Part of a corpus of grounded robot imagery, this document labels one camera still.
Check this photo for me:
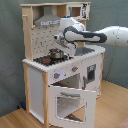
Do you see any black stovetop with red burners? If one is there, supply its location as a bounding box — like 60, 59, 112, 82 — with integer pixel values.
34, 55, 71, 66

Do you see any white oven door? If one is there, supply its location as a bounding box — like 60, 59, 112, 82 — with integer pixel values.
49, 86, 96, 128

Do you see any wooden toy kitchen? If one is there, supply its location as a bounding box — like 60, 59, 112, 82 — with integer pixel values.
22, 2, 105, 128

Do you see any oven knob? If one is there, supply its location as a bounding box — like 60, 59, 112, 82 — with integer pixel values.
54, 73, 60, 79
72, 66, 78, 72

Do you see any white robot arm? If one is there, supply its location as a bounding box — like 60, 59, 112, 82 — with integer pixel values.
54, 17, 128, 56

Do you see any toy microwave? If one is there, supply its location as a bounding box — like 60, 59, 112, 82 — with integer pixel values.
67, 3, 90, 19

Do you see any right oven knob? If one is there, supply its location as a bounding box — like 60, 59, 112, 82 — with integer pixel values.
72, 66, 78, 72

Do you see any small metal pot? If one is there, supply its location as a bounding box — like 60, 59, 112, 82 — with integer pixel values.
50, 49, 64, 59

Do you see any grey range hood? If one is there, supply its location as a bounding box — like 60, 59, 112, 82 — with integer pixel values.
35, 5, 60, 27

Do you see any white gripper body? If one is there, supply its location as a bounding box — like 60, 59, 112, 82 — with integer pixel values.
54, 34, 76, 56

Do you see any left oven knob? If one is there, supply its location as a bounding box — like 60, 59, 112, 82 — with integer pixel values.
54, 73, 60, 79

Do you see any grey sink basin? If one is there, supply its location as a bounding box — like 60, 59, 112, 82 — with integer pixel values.
75, 47, 94, 56

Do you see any white cabinet door with dispenser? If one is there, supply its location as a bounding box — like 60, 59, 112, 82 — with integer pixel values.
80, 54, 103, 93

